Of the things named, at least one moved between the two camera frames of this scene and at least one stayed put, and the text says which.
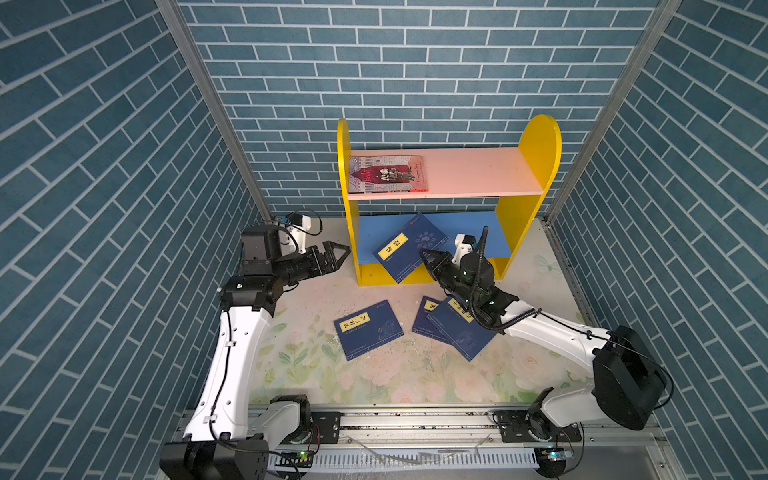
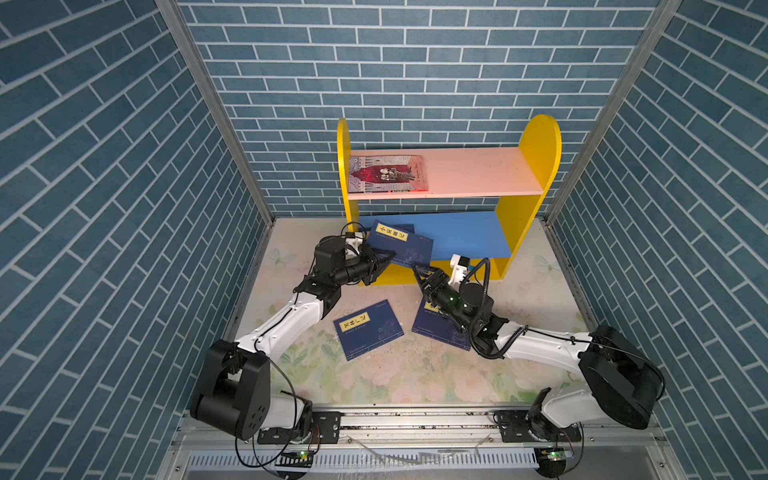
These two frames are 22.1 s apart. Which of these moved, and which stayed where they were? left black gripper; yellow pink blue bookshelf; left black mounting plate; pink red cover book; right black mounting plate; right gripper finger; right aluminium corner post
Moved: left black gripper; right gripper finger
Stayed: pink red cover book; yellow pink blue bookshelf; right black mounting plate; right aluminium corner post; left black mounting plate
